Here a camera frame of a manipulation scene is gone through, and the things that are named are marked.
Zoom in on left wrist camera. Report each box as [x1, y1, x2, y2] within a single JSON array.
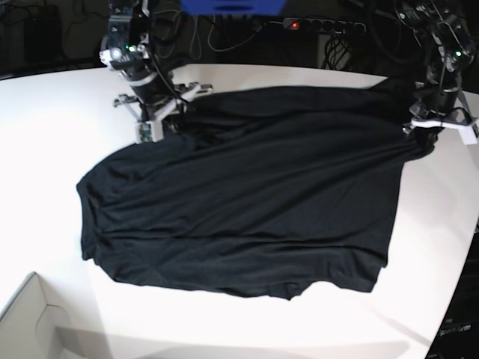
[[459, 126, 478, 146]]

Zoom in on white cardboard box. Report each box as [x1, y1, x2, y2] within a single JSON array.
[[1, 272, 113, 359]]

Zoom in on black power strip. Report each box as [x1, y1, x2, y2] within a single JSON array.
[[281, 17, 367, 34]]

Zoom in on blue box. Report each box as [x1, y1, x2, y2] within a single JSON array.
[[180, 0, 287, 16]]

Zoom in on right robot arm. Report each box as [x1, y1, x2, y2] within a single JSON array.
[[99, 1, 213, 125]]

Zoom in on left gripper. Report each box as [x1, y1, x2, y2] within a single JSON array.
[[402, 95, 478, 135]]

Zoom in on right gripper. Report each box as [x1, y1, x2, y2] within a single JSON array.
[[113, 82, 213, 123]]

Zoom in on black t-shirt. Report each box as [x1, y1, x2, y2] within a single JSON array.
[[77, 79, 434, 299]]

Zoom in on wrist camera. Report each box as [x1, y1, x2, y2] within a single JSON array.
[[135, 120, 164, 144], [459, 126, 478, 146]]

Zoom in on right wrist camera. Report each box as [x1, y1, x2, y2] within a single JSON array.
[[135, 120, 164, 144]]

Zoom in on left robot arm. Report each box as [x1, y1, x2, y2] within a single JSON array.
[[394, 1, 478, 145]]

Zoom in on grey hanging cables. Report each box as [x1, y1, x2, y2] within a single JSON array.
[[156, 9, 263, 59]]

